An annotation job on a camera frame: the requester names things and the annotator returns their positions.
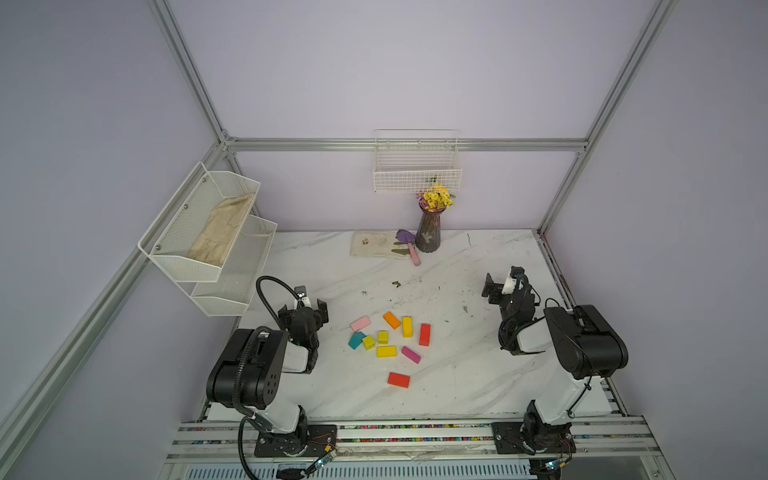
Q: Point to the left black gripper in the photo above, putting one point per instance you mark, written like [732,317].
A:
[309,312]

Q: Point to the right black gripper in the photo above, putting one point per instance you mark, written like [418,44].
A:
[501,292]

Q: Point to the red arch wood block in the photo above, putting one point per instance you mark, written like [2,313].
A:
[425,335]

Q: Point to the yellow arch wood block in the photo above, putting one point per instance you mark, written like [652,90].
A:
[407,327]

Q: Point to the magenta wood block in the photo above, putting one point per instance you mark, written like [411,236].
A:
[411,355]

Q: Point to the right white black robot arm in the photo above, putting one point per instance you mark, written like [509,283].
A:
[587,348]

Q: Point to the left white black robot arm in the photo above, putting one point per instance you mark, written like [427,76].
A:
[247,374]

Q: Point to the teal wood block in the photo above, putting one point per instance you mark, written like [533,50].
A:
[356,340]

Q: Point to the pink wood block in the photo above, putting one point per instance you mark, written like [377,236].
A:
[360,324]

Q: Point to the yellow rectangular wood block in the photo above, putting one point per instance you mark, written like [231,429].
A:
[386,352]

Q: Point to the orange wood block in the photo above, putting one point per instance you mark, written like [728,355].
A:
[392,320]

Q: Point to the red rectangular wood block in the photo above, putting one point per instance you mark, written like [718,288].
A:
[399,380]

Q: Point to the lower white mesh shelf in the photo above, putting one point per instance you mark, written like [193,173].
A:
[231,295]

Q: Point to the white mesh shelf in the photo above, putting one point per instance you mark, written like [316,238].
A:
[231,295]
[167,242]

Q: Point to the purple glass vase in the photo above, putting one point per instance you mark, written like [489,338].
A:
[428,236]

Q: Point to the beige cloth in shelf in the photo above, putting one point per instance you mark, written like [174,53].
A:
[215,241]

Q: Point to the purple pink toy knife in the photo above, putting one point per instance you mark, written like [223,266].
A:
[408,238]

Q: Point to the yellow artificial flowers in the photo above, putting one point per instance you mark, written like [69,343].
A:
[436,199]

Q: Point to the upper white mesh shelf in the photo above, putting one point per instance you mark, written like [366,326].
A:
[167,242]

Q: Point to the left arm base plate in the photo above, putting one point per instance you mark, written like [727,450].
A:
[308,441]

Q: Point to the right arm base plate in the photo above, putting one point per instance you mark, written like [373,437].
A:
[519,438]

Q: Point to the aluminium front rail frame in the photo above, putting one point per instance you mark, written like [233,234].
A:
[613,447]

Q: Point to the white wire wall basket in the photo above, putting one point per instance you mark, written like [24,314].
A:
[413,161]

